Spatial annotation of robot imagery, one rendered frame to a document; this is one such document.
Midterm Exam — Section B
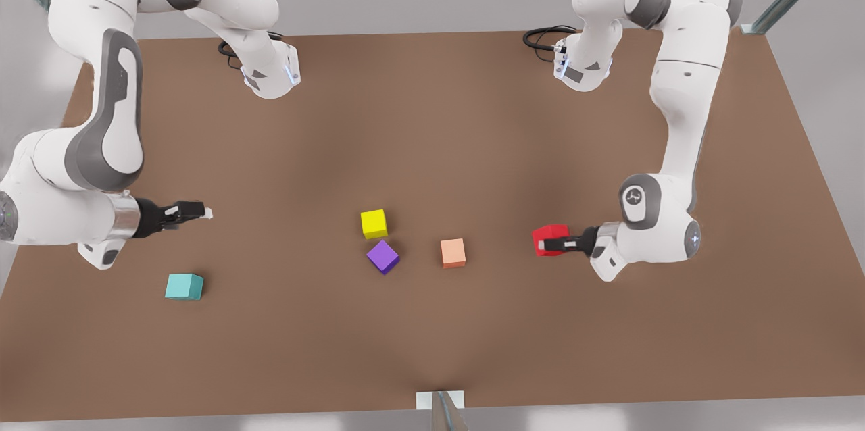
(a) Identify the red wooden cube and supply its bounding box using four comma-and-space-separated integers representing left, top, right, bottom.
532, 224, 570, 257

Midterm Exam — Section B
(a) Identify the teal wooden cube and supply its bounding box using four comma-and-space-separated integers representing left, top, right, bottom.
164, 273, 205, 301

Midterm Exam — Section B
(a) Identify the orange wooden cube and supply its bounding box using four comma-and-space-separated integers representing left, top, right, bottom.
441, 238, 467, 269

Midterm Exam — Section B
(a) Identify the yellow wooden cube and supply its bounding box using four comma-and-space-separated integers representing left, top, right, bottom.
360, 209, 389, 240

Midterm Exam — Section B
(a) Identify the purple wooden cube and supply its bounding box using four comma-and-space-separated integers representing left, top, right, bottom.
366, 239, 401, 275

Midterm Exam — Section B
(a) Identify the black cable loop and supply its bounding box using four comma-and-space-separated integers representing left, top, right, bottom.
522, 25, 579, 53
218, 31, 285, 70

